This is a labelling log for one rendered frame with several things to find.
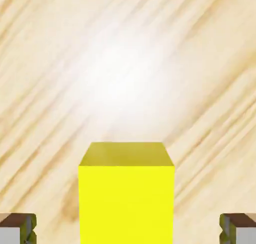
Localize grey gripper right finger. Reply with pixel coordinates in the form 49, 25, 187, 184
219, 212, 256, 244

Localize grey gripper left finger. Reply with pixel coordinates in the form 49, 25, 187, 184
0, 212, 38, 244

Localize small yellow cube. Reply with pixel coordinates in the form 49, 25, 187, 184
77, 141, 176, 244

